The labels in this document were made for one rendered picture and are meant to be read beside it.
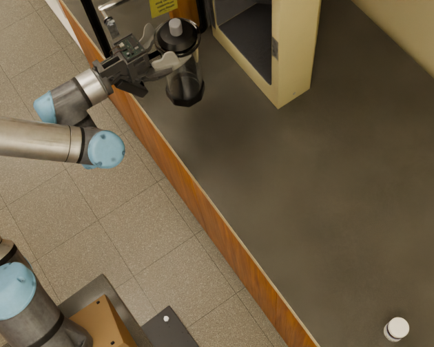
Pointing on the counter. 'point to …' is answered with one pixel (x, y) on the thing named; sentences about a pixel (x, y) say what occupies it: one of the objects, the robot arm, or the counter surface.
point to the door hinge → (210, 13)
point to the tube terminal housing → (284, 49)
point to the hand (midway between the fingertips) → (176, 43)
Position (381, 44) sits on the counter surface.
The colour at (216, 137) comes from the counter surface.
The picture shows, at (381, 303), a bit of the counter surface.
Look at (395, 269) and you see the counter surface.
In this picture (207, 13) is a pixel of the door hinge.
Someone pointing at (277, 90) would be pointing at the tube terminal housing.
